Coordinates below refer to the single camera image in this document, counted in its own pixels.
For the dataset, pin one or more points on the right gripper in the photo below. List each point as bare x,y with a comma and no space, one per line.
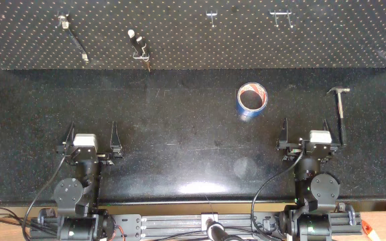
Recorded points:
315,151

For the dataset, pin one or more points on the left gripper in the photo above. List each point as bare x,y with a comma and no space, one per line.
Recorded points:
85,156

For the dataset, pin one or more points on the hammer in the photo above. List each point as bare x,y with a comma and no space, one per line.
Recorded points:
340,107

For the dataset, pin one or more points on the roll of blue tape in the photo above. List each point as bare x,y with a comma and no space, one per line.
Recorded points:
248,112

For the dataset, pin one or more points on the black and white pliers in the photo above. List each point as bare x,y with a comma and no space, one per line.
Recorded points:
134,41

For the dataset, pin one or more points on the wrench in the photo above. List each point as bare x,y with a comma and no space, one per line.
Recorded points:
64,24

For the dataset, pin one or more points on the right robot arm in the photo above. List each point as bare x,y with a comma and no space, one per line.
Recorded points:
317,201

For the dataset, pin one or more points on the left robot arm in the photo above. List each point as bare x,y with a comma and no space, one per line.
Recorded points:
75,197

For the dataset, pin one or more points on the black pegboard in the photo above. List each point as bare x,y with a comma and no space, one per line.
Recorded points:
213,40

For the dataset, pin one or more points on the metal hook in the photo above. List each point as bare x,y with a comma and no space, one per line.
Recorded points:
211,13
280,12
61,15
138,58

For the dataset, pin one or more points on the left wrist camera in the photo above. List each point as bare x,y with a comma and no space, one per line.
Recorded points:
85,140

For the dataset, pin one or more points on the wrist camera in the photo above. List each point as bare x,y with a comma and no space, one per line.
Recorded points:
320,137
85,140

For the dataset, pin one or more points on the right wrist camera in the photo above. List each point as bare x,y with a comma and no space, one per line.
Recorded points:
320,137

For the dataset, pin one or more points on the mounting rail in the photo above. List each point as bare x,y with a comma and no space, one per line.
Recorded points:
173,222

